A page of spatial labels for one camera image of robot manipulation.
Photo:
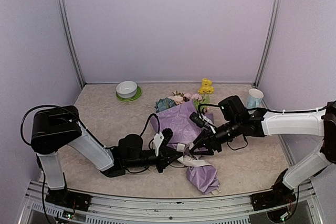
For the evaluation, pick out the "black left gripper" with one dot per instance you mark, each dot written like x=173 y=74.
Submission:
x=165 y=159

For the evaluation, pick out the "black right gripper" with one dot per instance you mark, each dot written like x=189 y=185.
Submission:
x=213 y=143

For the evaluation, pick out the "cream printed ribbon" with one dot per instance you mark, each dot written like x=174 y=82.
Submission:
x=200 y=173

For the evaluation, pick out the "purple wrapping paper sheet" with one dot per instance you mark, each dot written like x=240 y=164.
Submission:
x=177 y=119

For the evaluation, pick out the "blue hydrangea fake flower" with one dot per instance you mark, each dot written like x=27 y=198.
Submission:
x=164 y=104

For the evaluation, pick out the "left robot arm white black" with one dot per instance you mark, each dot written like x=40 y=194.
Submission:
x=57 y=126

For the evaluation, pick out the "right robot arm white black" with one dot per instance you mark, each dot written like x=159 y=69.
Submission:
x=261 y=122

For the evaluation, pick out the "white blue paper cup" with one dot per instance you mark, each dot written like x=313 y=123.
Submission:
x=254 y=98

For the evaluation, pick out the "green plate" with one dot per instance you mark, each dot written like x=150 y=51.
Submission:
x=136 y=96

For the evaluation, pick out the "white ceramic bowl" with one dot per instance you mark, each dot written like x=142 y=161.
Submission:
x=126 y=89

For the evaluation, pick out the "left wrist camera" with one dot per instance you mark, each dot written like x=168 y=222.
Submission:
x=161 y=139

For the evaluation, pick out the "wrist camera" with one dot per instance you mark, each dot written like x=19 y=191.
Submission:
x=161 y=139
x=201 y=121

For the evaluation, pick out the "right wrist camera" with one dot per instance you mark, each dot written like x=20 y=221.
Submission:
x=201 y=121

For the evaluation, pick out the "right aluminium frame post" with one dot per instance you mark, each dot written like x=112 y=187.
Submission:
x=267 y=46

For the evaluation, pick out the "aluminium frame post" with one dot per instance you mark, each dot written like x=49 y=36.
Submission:
x=267 y=46
x=70 y=43

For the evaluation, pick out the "front aluminium rail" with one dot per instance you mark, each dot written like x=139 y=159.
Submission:
x=121 y=209

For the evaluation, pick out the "left aluminium frame post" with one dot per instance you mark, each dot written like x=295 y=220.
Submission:
x=70 y=43

